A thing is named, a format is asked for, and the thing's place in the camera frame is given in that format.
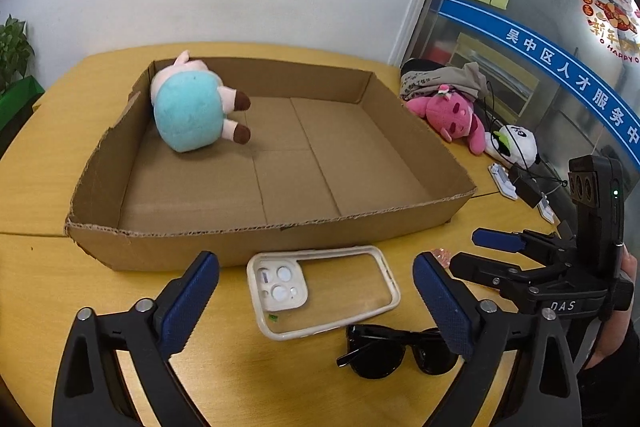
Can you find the blue and pink plush toy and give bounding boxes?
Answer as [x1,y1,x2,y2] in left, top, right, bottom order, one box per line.
[150,50,252,154]

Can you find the person's right hand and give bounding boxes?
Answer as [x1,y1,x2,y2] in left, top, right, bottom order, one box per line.
[618,246,640,289]

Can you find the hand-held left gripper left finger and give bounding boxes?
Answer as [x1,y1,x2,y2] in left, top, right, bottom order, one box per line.
[52,251,221,427]

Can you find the red festive window sticker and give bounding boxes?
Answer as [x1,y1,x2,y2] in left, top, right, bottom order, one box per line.
[580,0,640,62]

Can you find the cardboard box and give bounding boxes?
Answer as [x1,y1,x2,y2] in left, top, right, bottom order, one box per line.
[65,55,478,273]

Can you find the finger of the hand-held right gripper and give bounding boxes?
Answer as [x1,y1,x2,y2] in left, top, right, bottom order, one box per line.
[472,219,578,260]
[449,251,543,303]

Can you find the person's right forearm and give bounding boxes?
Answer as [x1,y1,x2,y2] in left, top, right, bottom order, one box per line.
[577,307,640,427]

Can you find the green potted plant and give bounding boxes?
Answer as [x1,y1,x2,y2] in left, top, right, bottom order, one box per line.
[0,14,36,95]

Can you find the black sunglasses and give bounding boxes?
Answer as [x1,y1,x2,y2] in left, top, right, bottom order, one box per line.
[336,324,460,380]

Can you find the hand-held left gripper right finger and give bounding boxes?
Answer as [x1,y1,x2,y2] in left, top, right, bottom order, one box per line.
[412,252,583,427]

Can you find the blue banner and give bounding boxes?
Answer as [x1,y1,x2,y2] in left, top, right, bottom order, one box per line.
[439,0,640,188]

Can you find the white panda plush toy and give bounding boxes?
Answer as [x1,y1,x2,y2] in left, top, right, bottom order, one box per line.
[484,123,541,168]

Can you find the cream phone case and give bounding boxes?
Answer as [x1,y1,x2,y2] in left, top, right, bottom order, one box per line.
[246,245,402,341]

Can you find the white printed cloth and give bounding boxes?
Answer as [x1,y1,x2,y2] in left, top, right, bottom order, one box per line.
[400,71,451,100]

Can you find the grey cloth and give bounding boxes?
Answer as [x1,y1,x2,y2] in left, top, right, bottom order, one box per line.
[435,62,490,102]

